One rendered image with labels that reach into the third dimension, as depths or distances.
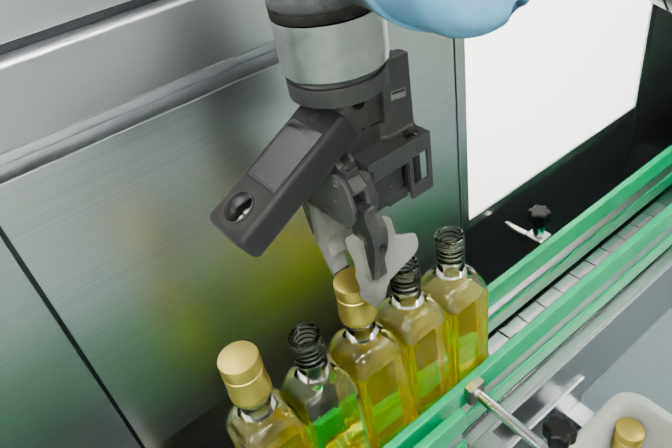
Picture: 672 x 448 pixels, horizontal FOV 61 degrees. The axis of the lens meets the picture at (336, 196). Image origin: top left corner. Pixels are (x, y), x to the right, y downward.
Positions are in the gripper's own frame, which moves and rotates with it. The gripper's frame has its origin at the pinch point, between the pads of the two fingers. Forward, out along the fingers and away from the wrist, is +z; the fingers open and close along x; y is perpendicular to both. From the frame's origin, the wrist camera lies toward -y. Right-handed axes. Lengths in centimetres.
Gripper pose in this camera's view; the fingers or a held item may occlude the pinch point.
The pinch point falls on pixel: (352, 286)
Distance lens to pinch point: 51.1
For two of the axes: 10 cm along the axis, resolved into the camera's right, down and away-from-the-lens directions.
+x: -6.0, -3.9, 6.9
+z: 1.6, 7.9, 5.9
